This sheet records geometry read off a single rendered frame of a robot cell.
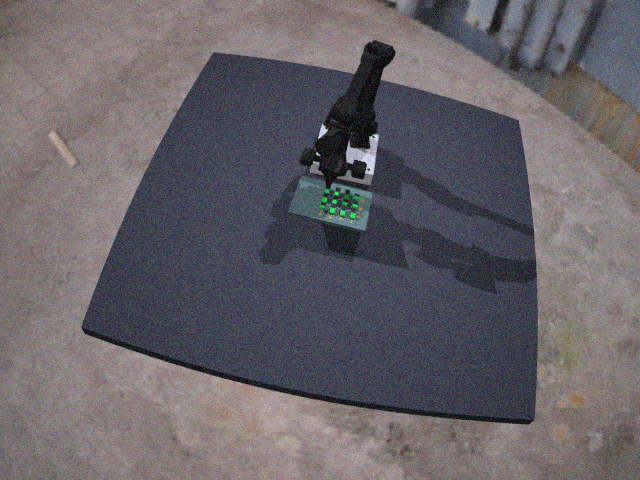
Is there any light blue switch panel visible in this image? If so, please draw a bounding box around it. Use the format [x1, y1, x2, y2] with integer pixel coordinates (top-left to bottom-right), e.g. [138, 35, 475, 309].
[287, 176, 372, 233]

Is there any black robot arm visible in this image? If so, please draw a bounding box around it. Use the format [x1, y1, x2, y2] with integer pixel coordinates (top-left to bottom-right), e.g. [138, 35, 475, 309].
[315, 40, 396, 178]

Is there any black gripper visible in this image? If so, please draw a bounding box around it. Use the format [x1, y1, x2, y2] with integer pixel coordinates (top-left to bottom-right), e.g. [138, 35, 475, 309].
[299, 145, 367, 187]

